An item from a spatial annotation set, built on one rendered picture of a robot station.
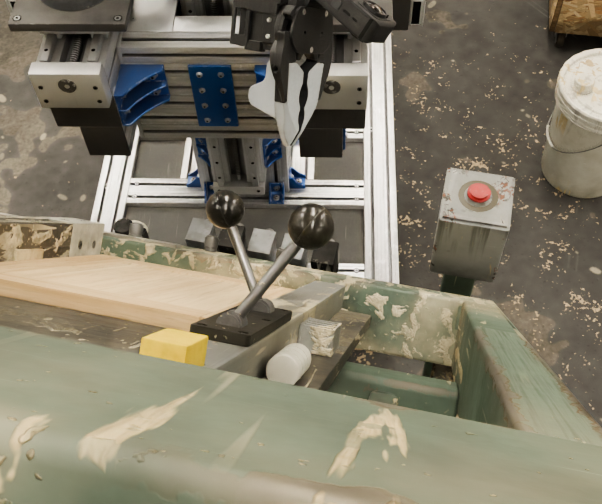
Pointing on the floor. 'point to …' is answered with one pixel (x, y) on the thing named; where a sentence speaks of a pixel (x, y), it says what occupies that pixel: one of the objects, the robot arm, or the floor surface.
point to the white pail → (592, 123)
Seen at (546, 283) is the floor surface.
